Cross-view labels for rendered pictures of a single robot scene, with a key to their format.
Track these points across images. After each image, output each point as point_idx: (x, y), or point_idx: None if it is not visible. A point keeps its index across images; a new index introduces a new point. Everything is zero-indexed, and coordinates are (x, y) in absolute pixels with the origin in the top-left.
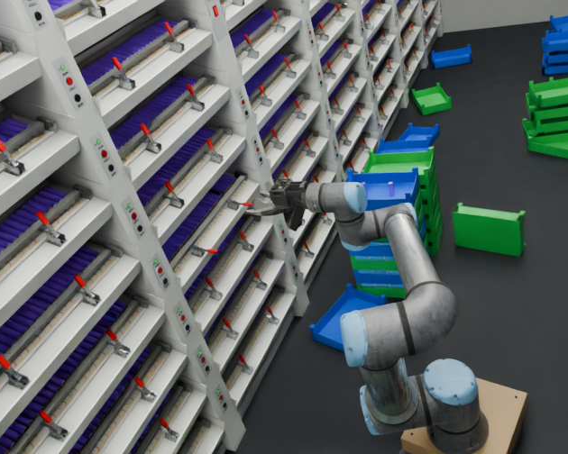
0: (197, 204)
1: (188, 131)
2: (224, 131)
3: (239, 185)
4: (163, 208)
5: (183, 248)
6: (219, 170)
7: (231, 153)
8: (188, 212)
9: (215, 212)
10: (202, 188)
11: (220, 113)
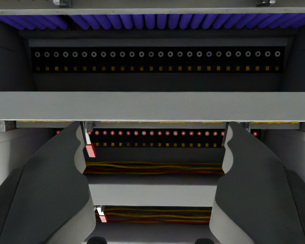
0: (121, 24)
1: (149, 199)
2: (18, 122)
3: None
4: (256, 121)
5: (268, 12)
6: (98, 113)
7: (39, 119)
8: (234, 98)
9: (124, 9)
10: (175, 118)
11: (17, 145)
